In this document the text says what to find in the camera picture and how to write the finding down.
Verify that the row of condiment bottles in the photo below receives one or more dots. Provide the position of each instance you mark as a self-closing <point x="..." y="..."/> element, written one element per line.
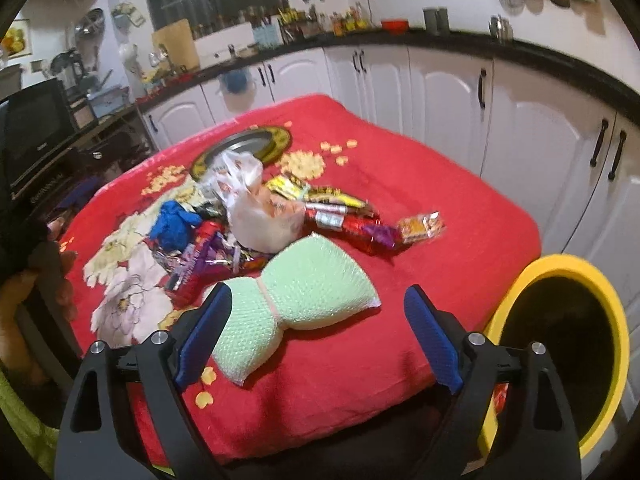
<point x="350" y="21"/>

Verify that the black electric kettle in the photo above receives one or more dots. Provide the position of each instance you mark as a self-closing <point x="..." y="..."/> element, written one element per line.
<point x="66" y="72"/>

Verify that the dark wooden side table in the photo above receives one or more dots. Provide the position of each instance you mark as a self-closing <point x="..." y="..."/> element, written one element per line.
<point x="115" y="135"/>

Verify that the white kitchen cabinets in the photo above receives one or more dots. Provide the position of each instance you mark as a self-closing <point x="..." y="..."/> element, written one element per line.
<point x="450" y="105"/>

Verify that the white jug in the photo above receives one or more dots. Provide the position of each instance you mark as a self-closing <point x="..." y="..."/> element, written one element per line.
<point x="130" y="62"/>

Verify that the green mesh sponge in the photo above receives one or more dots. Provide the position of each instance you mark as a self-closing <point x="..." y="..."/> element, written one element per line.
<point x="310" y="280"/>

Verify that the green cloth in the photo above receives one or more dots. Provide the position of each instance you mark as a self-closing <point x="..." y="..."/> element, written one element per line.
<point x="25" y="420"/>

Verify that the person's left hand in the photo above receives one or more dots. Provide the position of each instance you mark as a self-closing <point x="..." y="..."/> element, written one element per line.
<point x="62" y="280"/>

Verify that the gold rimmed oval metal plate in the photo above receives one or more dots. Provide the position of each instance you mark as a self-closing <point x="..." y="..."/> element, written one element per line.
<point x="250" y="142"/>

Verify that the hanging metal colander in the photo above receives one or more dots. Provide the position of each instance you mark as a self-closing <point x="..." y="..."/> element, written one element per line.
<point x="90" y="24"/>

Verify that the metal teapot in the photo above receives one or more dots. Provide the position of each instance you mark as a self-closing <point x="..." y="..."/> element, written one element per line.
<point x="500" y="29"/>

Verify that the light blue knife block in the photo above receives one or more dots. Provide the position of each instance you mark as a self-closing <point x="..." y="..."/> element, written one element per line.
<point x="265" y="36"/>

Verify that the black kitchen countertop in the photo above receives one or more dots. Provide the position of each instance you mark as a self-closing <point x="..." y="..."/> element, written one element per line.
<point x="550" y="57"/>

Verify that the wall mounted utensil holder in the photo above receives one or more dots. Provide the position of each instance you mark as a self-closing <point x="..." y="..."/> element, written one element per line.
<point x="127" y="15"/>

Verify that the pile of snack wrappers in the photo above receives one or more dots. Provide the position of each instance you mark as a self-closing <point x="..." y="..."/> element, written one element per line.
<point x="330" y="210"/>

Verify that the red bowl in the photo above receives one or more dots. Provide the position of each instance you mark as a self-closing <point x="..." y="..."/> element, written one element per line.
<point x="395" y="25"/>

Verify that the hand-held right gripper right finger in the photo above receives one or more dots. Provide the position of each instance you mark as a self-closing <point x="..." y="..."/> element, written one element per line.
<point x="432" y="345"/>

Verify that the orange snack packet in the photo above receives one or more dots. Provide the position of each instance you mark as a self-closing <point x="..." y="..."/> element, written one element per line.
<point x="420" y="226"/>

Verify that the red floral blanket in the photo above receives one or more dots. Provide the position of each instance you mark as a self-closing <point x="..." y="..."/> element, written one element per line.
<point x="400" y="310"/>

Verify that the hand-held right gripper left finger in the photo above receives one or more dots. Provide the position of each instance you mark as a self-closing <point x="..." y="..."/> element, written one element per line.
<point x="200" y="340"/>

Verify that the metal canister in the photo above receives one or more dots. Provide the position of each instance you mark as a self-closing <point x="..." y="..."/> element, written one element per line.
<point x="429" y="20"/>
<point x="442" y="20"/>

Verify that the fruit wall picture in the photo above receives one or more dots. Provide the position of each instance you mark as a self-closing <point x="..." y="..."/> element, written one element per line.
<point x="14" y="40"/>

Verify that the grey blue storage box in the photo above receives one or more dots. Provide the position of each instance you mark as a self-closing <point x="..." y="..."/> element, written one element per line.
<point x="110" y="102"/>

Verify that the chopstick holder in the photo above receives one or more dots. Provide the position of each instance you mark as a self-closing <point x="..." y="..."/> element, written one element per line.
<point x="290" y="27"/>

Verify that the yellow round bin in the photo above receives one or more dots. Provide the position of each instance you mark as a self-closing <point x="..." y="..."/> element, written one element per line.
<point x="550" y="265"/>

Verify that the white plastic bag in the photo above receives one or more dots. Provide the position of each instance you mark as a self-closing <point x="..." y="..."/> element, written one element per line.
<point x="260" y="220"/>

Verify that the wooden cutting board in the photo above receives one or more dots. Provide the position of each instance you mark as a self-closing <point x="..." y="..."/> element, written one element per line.
<point x="175" y="45"/>

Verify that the black microwave oven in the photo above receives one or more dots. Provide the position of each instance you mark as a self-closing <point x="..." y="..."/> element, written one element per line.
<point x="35" y="130"/>

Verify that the blue round hanging bag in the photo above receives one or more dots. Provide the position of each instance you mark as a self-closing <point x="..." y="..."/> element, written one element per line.
<point x="236" y="82"/>

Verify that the person's left forearm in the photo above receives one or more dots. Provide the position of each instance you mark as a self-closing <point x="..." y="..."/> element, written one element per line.
<point x="12" y="325"/>

